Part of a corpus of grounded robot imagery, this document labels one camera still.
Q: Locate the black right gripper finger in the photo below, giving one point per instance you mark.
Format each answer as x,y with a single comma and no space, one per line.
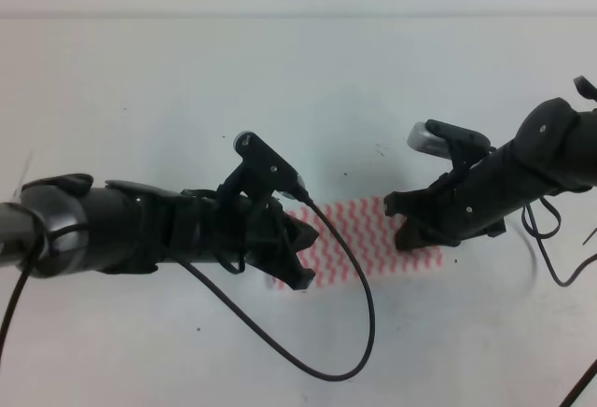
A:
409,237

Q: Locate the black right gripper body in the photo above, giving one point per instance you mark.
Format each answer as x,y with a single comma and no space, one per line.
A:
456,207

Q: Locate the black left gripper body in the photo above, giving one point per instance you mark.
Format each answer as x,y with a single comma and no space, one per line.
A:
235,233

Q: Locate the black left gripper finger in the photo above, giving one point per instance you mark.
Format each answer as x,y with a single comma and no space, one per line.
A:
291,272
300,235

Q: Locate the pink white wavy towel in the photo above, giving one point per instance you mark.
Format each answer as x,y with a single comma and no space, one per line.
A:
370,234

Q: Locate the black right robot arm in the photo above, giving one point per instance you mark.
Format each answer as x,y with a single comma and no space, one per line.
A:
553,151

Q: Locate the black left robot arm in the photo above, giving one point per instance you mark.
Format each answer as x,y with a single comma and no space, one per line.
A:
66,225

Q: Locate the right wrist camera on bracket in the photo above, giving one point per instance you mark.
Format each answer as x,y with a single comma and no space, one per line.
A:
464,148

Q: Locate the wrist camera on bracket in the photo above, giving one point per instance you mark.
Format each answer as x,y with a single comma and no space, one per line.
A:
261,173
464,148

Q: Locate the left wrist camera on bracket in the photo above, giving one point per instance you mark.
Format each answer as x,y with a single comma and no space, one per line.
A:
261,173

